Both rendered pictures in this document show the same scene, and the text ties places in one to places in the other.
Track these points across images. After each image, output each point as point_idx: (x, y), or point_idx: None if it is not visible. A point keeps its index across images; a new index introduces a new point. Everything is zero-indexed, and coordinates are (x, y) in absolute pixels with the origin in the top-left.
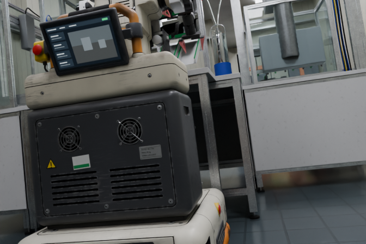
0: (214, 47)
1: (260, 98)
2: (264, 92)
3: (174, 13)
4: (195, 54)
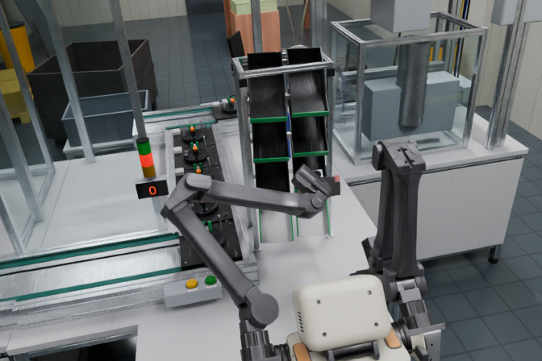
0: None
1: (364, 192)
2: (372, 185)
3: (298, 155)
4: (329, 222)
